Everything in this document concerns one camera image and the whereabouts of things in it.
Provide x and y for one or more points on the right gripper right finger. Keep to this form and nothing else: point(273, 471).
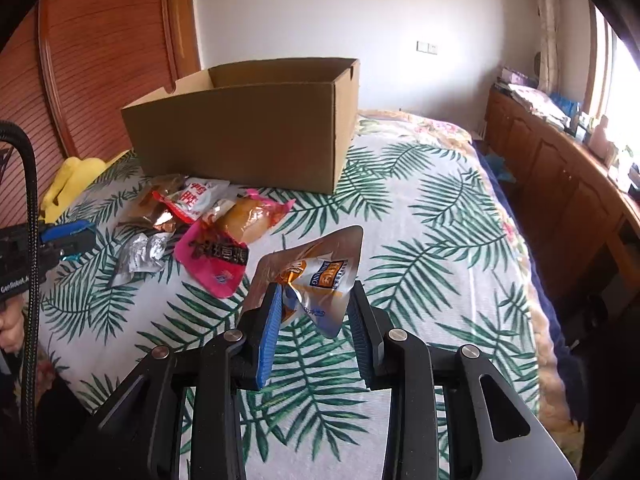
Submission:
point(491, 433)

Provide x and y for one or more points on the pink red snack bag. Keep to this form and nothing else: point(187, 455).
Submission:
point(212, 258)

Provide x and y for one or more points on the white red snack packet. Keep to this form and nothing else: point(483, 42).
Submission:
point(191, 201)

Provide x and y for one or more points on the brown cardboard box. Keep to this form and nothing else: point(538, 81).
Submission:
point(280, 123)

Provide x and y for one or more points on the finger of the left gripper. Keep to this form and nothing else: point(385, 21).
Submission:
point(69, 240)

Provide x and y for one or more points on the person's left hand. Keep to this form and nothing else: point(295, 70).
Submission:
point(12, 325)

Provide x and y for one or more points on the wooden side cabinet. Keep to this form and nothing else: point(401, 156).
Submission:
point(583, 231)

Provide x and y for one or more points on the wall switch plate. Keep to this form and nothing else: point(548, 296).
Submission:
point(426, 47)

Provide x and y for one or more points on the yellow plush toy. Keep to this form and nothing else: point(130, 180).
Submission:
point(70, 181)

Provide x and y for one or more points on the wooden wardrobe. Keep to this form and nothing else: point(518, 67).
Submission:
point(70, 67)

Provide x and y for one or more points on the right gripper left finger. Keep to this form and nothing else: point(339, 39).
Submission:
point(139, 425)

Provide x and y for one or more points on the leaf print bed sheet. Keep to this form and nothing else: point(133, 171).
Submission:
point(315, 420)

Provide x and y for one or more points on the orange brown snack packet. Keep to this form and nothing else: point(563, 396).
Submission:
point(147, 211)

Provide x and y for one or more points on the silver orange foil pouch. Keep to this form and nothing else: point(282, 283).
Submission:
point(316, 279)

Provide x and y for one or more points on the clear bun snack pack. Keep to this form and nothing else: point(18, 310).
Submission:
point(244, 219)

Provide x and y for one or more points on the silver white snack wrapper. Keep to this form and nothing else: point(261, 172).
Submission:
point(142, 254)

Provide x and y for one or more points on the white patterned curtain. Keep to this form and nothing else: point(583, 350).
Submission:
point(549, 72)

